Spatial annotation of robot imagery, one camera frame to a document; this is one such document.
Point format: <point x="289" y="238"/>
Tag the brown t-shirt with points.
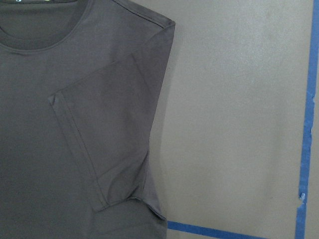
<point x="79" y="86"/>

